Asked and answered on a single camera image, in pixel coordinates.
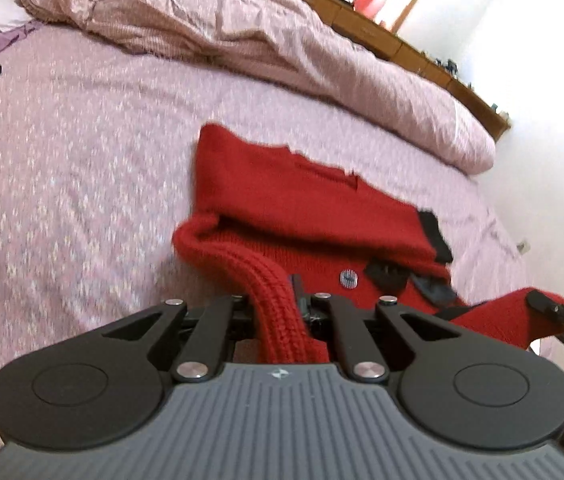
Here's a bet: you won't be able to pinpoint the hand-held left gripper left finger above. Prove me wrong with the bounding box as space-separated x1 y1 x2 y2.
100 294 257 385

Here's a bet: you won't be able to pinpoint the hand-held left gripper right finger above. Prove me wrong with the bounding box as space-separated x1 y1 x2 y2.
289 274 464 385

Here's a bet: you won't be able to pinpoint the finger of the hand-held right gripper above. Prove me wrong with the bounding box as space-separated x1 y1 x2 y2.
526 291 564 324

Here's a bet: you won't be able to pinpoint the red knit cardigan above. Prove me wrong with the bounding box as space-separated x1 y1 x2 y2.
172 122 564 366

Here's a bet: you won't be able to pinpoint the pink floral bedsheet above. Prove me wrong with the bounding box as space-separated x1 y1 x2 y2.
0 20 544 461

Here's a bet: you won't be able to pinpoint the small dark items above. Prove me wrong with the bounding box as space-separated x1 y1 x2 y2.
434 57 464 79

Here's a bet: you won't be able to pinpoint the pink floral duvet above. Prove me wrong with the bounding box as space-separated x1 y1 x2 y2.
0 0 498 177

